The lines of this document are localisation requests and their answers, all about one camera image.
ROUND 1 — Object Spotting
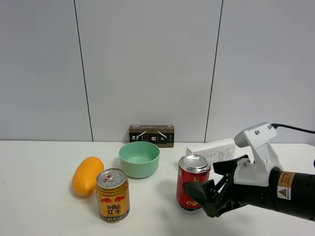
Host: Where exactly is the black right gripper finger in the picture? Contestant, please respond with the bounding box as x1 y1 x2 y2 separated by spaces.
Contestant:
213 154 249 175

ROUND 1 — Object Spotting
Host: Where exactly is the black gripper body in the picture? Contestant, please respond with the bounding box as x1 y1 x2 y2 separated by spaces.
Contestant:
212 168 280 216

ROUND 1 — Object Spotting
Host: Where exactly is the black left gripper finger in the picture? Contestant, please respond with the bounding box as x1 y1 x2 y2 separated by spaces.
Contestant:
183 179 215 217

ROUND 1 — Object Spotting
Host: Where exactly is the red drink can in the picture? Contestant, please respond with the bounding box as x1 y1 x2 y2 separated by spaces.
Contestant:
176 154 211 211

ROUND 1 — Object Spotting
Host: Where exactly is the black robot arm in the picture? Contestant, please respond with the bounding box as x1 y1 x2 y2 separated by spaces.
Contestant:
183 155 315 221

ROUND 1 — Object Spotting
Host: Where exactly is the white printed carton box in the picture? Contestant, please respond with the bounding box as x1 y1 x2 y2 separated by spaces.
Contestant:
186 138 236 165

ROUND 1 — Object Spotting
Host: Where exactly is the dark brown carton box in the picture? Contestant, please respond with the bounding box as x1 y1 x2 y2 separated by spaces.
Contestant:
128 125 175 148

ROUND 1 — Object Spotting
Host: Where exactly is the green bowl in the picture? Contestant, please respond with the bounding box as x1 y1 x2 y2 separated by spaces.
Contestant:
119 142 160 178

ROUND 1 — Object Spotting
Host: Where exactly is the gold Red Bull can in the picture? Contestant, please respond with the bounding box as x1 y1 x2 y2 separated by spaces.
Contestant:
95 168 130 223

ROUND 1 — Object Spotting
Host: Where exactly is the yellow mango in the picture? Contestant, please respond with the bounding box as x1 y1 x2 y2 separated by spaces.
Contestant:
71 156 104 197

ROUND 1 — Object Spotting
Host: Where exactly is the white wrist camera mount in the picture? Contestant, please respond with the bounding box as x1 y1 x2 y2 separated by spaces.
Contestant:
233 122 283 187

